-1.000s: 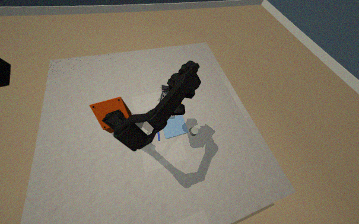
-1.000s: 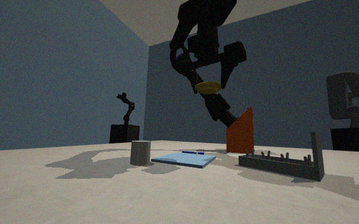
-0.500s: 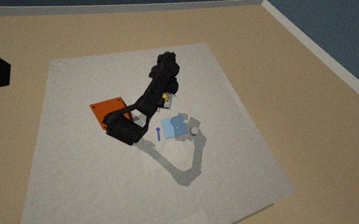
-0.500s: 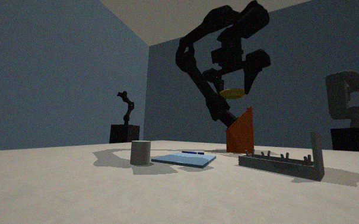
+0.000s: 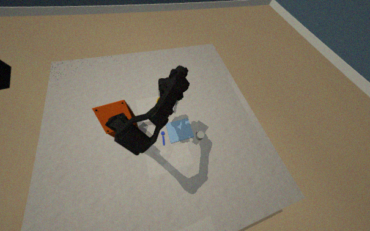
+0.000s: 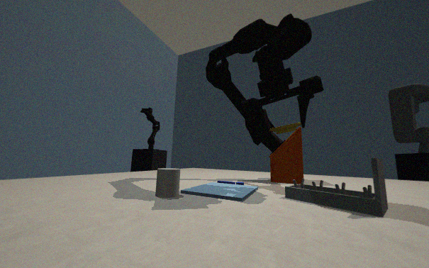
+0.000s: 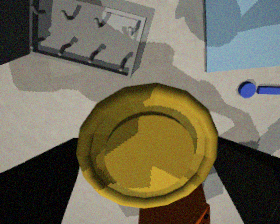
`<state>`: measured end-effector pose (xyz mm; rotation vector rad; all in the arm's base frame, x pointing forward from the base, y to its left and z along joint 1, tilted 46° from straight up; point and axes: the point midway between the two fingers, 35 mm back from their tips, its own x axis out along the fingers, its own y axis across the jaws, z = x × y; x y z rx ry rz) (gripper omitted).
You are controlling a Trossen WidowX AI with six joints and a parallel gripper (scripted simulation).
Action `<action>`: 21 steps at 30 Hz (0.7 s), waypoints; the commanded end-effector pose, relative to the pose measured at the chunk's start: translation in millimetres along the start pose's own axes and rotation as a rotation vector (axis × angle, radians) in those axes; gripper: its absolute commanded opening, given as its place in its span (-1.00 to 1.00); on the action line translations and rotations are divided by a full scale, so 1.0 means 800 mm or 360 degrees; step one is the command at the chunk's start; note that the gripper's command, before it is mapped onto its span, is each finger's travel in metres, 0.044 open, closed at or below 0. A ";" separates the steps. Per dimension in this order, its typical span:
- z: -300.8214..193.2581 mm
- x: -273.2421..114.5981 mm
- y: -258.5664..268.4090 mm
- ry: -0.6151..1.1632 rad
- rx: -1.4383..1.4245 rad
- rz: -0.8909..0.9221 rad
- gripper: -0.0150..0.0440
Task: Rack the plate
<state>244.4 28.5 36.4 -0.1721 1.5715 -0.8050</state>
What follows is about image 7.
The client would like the yellow plate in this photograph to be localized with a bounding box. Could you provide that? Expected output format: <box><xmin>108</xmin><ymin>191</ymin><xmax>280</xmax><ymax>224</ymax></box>
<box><xmin>76</xmin><ymin>83</ymin><xmax>218</xmax><ymax>208</ymax></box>

